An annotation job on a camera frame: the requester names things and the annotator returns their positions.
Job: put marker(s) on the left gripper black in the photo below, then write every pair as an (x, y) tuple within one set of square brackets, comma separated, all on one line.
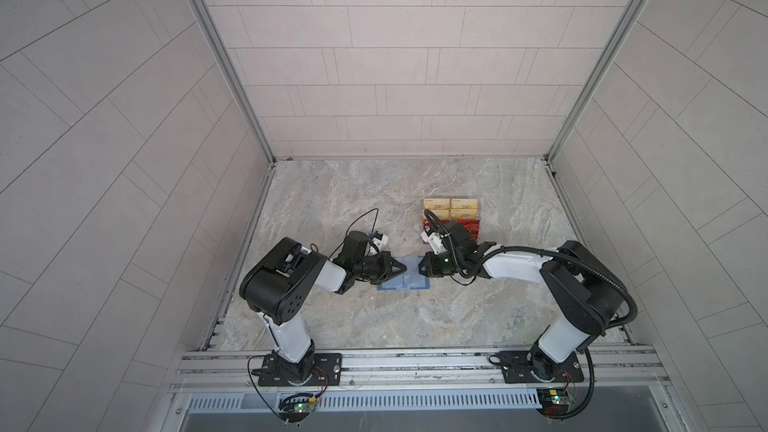
[(383, 264)]

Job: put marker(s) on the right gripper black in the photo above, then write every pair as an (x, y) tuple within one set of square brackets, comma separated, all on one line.
[(429, 268)]

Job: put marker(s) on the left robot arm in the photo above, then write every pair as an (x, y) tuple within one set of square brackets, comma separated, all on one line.
[(279, 284)]

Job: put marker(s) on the clear acrylic card stand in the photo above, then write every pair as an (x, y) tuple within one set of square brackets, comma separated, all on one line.
[(458, 221)]

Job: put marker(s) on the gold cards left stack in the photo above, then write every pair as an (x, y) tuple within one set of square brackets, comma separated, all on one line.
[(440, 207)]

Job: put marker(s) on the gold cards stack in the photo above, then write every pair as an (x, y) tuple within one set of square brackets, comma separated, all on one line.
[(464, 209), (440, 207)]

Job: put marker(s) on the gold cards right stack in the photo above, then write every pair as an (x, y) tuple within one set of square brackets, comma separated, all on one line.
[(464, 209)]

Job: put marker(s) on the left green circuit board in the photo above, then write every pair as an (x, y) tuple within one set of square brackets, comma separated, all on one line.
[(295, 408)]

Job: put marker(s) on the green circuit board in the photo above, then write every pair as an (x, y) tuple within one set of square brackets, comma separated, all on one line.
[(554, 401), (295, 408)]

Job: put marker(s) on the right green circuit board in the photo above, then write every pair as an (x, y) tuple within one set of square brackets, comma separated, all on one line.
[(554, 401)]

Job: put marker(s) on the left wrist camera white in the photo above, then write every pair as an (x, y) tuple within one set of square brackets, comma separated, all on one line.
[(378, 240)]

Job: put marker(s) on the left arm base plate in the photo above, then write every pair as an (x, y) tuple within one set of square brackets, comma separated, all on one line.
[(320, 369)]

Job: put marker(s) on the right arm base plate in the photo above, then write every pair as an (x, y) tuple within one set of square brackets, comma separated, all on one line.
[(526, 367)]

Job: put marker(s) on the aluminium mounting rail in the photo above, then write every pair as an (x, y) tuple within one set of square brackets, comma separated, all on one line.
[(425, 368)]

